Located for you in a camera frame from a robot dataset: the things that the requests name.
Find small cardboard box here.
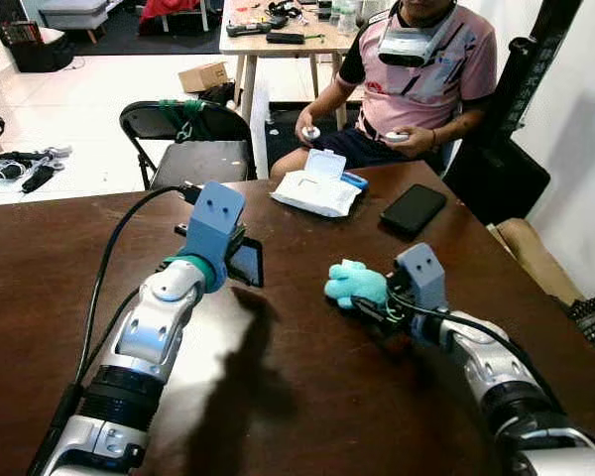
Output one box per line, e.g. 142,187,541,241
178,61,229,94

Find dark grey rug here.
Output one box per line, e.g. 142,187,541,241
74,10,234,56

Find white wet wipes pack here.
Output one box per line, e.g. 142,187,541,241
270,149,370,219

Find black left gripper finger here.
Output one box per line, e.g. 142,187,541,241
226,237,267,290

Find seated person in pink shirt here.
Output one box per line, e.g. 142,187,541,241
270,0,499,184

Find green strap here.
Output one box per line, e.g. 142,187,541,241
159,99,204,142

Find black storage crate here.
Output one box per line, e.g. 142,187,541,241
0,0,75,73

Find grey bench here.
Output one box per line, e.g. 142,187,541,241
37,0,110,41

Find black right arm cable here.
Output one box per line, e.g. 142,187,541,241
387,293,566,413

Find black upright stand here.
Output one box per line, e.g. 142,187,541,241
441,0,583,227

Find clear plastic bottle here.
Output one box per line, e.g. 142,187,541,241
335,0,360,36

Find grey VR headset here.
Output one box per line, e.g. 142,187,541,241
377,25,457,68

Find teal plush keychain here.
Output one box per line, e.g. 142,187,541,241
324,260,390,310

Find black headphones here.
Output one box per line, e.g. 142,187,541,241
268,2,303,21

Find black and white gear heap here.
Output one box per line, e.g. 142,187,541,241
0,147,72,194

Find red cloth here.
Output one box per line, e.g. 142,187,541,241
139,0,214,31

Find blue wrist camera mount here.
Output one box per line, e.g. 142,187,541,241
183,181,247,274
394,243,449,343

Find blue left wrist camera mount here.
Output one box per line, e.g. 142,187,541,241
183,181,247,274

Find black folding chair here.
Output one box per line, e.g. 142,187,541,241
119,99,257,191

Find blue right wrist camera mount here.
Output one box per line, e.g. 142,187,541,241
394,243,449,343

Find flat cardboard slab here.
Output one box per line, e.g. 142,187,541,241
488,218,586,306

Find black smartphone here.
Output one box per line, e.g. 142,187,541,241
380,183,448,237

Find dark handheld gadget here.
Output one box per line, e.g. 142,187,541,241
226,22,274,38

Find light wooden table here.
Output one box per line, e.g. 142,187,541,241
219,0,363,125

